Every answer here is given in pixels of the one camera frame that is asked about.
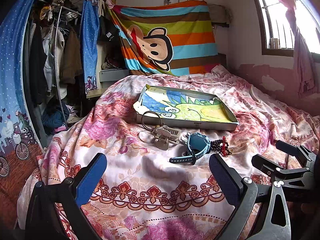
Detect red cord bracelet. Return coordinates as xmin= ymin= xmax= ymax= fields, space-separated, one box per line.
xmin=220 ymin=136 xmax=234 ymax=158

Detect black bead bracelet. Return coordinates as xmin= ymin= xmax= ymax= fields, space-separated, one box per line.
xmin=209 ymin=138 xmax=230 ymax=155

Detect light blue smart watch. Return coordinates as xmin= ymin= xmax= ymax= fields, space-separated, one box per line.
xmin=169 ymin=132 xmax=211 ymax=165

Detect beige hair claw clip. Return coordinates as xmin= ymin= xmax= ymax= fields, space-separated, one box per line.
xmin=152 ymin=125 xmax=181 ymax=151

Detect large hoop earring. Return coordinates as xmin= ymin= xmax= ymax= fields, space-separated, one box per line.
xmin=140 ymin=111 xmax=163 ymax=131

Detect blue dotted wardrobe curtain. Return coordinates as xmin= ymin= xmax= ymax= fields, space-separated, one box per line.
xmin=1 ymin=0 xmax=37 ymax=178

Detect pink window curtain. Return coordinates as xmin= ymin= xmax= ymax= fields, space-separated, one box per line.
xmin=278 ymin=0 xmax=318 ymax=98

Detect pink floral bedspread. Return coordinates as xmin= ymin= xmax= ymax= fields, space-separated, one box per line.
xmin=17 ymin=66 xmax=319 ymax=239

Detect tray with dinosaur drawing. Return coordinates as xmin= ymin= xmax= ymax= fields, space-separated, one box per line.
xmin=133 ymin=85 xmax=239 ymax=131

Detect hanging clothes in wardrobe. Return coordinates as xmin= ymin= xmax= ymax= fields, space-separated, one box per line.
xmin=22 ymin=0 xmax=83 ymax=139

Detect window with bars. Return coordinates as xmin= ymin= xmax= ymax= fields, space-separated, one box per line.
xmin=254 ymin=0 xmax=319 ymax=63

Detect striped monkey blanket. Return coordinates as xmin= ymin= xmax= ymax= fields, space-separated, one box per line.
xmin=108 ymin=0 xmax=222 ymax=76

